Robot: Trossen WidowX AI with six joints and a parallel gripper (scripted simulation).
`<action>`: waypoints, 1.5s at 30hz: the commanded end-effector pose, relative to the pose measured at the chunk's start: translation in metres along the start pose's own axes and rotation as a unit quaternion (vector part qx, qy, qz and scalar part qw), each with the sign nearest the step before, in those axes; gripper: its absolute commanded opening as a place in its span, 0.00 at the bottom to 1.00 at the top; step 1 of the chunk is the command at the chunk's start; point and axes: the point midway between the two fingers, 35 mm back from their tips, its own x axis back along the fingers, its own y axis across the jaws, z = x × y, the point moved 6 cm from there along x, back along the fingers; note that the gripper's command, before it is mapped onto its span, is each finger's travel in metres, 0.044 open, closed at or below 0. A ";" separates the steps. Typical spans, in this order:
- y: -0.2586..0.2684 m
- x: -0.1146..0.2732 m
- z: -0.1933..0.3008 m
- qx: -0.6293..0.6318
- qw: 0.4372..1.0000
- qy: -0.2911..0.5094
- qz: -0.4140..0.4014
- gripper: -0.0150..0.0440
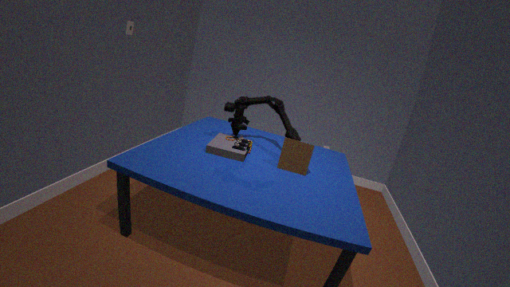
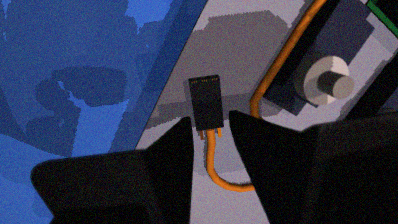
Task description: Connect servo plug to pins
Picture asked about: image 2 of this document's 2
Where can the grey rectangular base plate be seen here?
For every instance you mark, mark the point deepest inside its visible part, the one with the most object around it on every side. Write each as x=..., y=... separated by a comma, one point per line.
x=334, y=62

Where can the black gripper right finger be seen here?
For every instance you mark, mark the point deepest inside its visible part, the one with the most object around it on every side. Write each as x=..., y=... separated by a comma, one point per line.
x=286, y=166

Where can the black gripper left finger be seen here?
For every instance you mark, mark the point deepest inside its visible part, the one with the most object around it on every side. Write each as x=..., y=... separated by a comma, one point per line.
x=159, y=178

